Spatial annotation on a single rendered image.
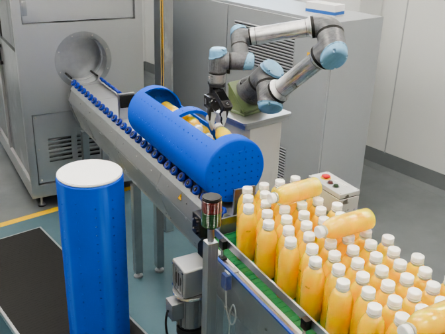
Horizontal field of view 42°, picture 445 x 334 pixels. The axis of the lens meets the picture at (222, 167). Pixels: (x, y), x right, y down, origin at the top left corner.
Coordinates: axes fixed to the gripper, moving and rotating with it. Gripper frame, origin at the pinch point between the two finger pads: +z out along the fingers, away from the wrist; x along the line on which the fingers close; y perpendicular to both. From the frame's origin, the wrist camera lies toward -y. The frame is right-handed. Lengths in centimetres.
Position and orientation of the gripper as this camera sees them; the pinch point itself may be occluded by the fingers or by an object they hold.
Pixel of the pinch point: (217, 127)
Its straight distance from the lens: 259.2
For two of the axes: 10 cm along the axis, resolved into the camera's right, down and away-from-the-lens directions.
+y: -4.8, -3.7, 7.9
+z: -0.4, 9.1, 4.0
